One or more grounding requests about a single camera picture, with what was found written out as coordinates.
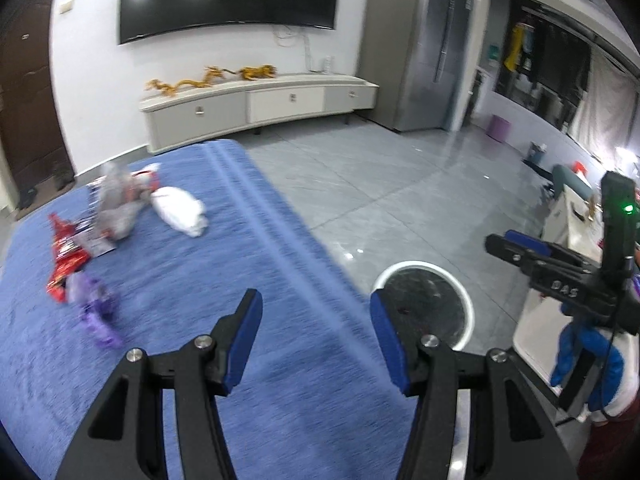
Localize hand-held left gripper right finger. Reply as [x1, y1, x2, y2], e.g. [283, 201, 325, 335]
[369, 288, 581, 480]

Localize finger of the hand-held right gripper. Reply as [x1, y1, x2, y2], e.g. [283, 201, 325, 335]
[504, 229, 601, 272]
[484, 233, 551, 281]

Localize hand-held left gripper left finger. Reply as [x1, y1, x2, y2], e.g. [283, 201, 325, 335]
[54, 288, 264, 480]

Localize white rimmed trash bin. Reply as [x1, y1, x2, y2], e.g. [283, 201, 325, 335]
[372, 260, 475, 353]

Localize purple wrapper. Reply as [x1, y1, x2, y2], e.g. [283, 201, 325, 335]
[67, 271, 125, 350]

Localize silver foil bag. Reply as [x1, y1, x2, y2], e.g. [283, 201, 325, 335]
[95, 162, 151, 241]

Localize red and white packet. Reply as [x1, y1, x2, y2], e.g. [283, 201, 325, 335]
[131, 162, 162, 196]

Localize red snack wrapper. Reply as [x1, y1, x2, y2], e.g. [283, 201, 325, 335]
[46, 212, 93, 303]

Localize person's right forearm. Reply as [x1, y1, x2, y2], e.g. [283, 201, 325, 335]
[550, 319, 626, 418]

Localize blue blanket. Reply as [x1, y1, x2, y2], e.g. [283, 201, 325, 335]
[0, 140, 426, 480]

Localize white counter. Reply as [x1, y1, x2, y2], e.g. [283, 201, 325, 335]
[512, 185, 608, 376]

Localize purple waste bin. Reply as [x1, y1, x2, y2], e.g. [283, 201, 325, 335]
[487, 114, 510, 142]

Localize white hanging sheet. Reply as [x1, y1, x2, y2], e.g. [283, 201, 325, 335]
[570, 52, 633, 161]

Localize white plastic bag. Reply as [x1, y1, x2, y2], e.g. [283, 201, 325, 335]
[150, 186, 207, 237]

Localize grey printed flat packet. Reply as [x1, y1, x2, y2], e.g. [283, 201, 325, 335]
[74, 219, 117, 257]

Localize yellow hanging garment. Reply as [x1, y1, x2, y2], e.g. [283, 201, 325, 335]
[504, 22, 527, 72]

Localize silver refrigerator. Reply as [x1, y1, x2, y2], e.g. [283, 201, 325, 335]
[356, 0, 473, 133]

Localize person's dark red pants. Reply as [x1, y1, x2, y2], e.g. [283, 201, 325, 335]
[577, 400, 640, 480]

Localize white television cabinet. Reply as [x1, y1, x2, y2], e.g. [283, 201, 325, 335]
[139, 74, 380, 155]

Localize dark shoes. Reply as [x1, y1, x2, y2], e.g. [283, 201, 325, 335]
[17, 162, 76, 208]

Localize long golden dragon figurine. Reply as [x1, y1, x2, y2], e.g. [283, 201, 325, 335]
[146, 66, 237, 97]

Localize short golden dragon figurine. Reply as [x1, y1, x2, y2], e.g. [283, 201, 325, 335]
[237, 64, 278, 82]

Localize dark brown door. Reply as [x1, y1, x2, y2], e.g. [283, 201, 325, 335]
[0, 0, 76, 221]

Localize white television cable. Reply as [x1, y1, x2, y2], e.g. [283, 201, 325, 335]
[272, 27, 331, 73]

